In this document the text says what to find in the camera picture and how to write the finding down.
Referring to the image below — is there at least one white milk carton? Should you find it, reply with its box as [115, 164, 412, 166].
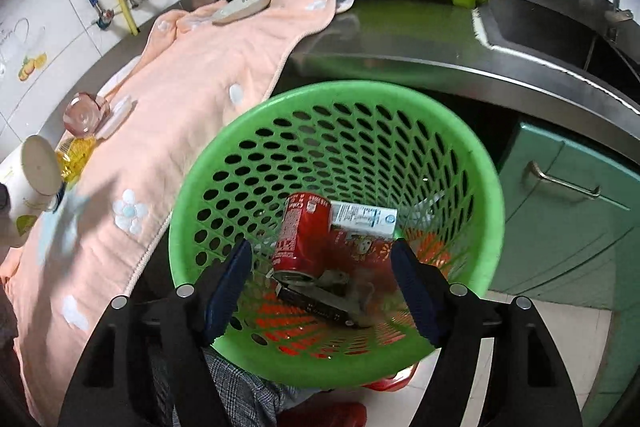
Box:
[328, 201, 400, 239]

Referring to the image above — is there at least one yellow plastic wrapper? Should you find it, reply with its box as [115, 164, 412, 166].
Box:
[54, 136, 99, 184]

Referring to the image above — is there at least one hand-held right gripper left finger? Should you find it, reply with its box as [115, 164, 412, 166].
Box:
[59, 238, 254, 427]

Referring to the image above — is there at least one red soda can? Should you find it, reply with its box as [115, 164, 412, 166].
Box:
[271, 192, 332, 286]

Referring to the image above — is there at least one green cabinet door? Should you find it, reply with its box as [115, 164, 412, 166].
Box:
[581, 227, 640, 427]
[492, 121, 640, 304]

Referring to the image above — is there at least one white plastic lid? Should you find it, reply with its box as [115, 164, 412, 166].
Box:
[97, 94, 137, 140]

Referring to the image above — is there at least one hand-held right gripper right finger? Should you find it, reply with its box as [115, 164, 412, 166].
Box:
[390, 239, 584, 427]

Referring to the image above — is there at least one white shallow plate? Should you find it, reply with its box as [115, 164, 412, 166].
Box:
[210, 0, 279, 26]

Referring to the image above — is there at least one red plastic stool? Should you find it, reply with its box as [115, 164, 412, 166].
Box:
[279, 359, 422, 427]

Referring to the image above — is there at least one small black box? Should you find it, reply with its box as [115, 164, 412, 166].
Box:
[274, 281, 362, 329]

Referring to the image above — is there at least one person's grey trouser leg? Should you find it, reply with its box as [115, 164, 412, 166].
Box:
[149, 349, 302, 427]

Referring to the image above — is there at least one green plastic perforated basket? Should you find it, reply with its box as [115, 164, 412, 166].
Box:
[168, 80, 506, 389]

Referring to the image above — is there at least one pink flowered towel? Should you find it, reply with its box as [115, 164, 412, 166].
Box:
[0, 0, 356, 414]

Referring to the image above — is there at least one stainless steel sink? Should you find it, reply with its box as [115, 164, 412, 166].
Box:
[472, 0, 640, 84]

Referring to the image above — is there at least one white paper cup green leaf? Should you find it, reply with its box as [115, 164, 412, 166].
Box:
[0, 135, 66, 249]

